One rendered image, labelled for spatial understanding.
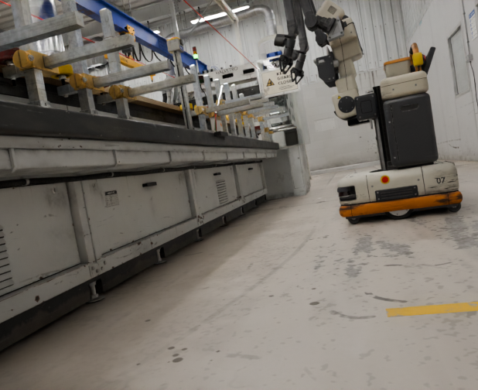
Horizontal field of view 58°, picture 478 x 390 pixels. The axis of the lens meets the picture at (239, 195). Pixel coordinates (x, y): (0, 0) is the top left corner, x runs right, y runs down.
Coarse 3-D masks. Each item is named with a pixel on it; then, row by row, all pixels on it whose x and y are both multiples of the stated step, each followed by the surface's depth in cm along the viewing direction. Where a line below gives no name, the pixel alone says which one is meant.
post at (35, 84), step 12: (12, 0) 123; (24, 0) 124; (12, 12) 123; (24, 12) 123; (24, 24) 123; (24, 48) 124; (36, 48) 126; (24, 72) 124; (36, 72) 125; (36, 84) 124; (36, 96) 124
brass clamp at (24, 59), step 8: (16, 56) 121; (24, 56) 121; (32, 56) 122; (40, 56) 126; (16, 64) 122; (24, 64) 121; (32, 64) 123; (40, 64) 126; (48, 72) 130; (56, 72) 132
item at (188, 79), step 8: (168, 80) 171; (176, 80) 170; (184, 80) 169; (192, 80) 169; (136, 88) 175; (144, 88) 174; (152, 88) 173; (160, 88) 172; (168, 88) 174; (104, 96) 178; (104, 104) 181
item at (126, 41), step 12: (120, 36) 121; (132, 36) 122; (84, 48) 124; (96, 48) 123; (108, 48) 122; (120, 48) 122; (48, 60) 127; (60, 60) 126; (72, 60) 126; (12, 72) 130
